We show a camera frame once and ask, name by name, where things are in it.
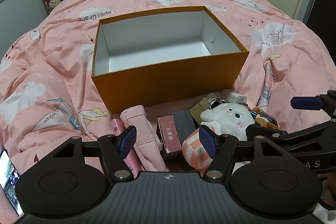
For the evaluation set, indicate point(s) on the grey small box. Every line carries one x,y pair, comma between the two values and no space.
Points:
183,121

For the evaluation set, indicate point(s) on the white charger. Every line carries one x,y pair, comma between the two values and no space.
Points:
231,96

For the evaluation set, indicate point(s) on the orange cardboard box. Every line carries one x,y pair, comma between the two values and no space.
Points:
170,82

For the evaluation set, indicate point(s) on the white and pink plush toy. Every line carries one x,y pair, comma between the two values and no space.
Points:
225,116

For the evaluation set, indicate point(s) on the gold small box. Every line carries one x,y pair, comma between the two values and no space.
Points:
199,108

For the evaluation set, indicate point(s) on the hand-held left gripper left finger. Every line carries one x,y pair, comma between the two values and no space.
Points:
127,141

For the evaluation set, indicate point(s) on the pink utility knife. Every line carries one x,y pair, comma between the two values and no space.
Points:
116,128

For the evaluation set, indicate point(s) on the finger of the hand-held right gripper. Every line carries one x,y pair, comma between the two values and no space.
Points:
265,132
305,103

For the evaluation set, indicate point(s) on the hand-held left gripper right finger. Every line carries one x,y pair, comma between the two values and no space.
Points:
208,141

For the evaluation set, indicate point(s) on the maroon small box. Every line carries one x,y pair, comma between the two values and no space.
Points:
169,137

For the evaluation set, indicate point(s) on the pink printed blanket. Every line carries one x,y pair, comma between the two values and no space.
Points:
52,69

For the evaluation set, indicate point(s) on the pink fabric pouch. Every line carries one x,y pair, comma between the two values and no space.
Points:
147,140

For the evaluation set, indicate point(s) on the smartphone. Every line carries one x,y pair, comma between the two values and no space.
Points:
9,179

